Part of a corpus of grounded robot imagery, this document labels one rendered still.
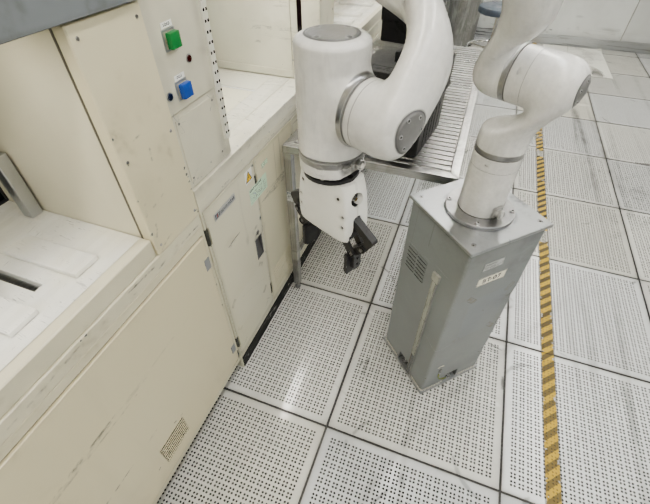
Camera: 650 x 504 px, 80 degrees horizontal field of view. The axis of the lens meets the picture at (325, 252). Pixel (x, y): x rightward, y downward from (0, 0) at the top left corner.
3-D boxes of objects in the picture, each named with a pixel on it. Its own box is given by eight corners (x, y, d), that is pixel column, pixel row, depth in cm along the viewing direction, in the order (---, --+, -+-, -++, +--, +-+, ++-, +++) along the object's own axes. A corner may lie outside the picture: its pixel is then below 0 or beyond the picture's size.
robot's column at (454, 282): (477, 367, 159) (554, 224, 105) (420, 394, 150) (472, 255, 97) (436, 315, 177) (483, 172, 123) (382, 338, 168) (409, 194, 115)
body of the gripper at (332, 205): (380, 164, 51) (372, 229, 58) (324, 136, 56) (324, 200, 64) (339, 188, 47) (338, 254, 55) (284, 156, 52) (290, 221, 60)
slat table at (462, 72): (417, 323, 174) (458, 179, 121) (294, 287, 189) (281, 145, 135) (454, 171, 261) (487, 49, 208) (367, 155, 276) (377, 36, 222)
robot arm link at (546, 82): (489, 133, 103) (521, 33, 87) (559, 159, 94) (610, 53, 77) (465, 149, 97) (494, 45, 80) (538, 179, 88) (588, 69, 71)
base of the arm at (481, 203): (529, 219, 107) (557, 159, 94) (474, 238, 101) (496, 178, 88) (482, 182, 119) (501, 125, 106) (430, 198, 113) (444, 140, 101)
